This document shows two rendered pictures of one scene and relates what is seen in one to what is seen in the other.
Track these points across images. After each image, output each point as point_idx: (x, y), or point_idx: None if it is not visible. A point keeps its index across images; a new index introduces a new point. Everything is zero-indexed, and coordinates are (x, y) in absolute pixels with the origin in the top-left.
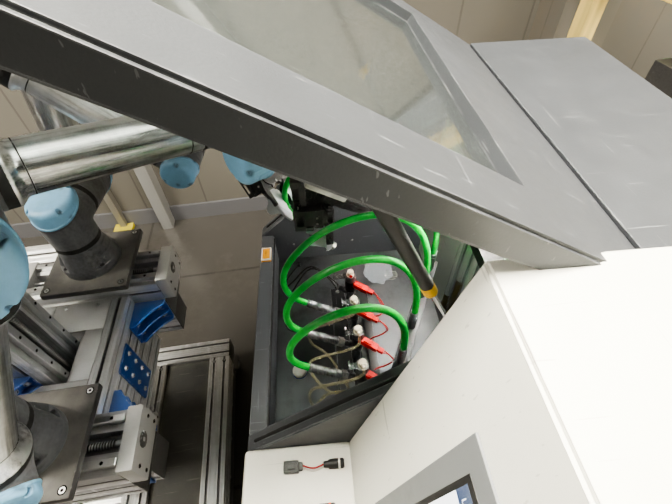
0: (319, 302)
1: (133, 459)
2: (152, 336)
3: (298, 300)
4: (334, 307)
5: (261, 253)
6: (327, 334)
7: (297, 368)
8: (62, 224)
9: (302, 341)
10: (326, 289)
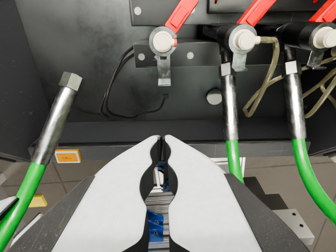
0: (120, 71)
1: (306, 237)
2: (148, 204)
3: (239, 160)
4: (225, 78)
5: (68, 162)
6: (294, 98)
7: (213, 99)
8: None
9: (176, 93)
10: (97, 60)
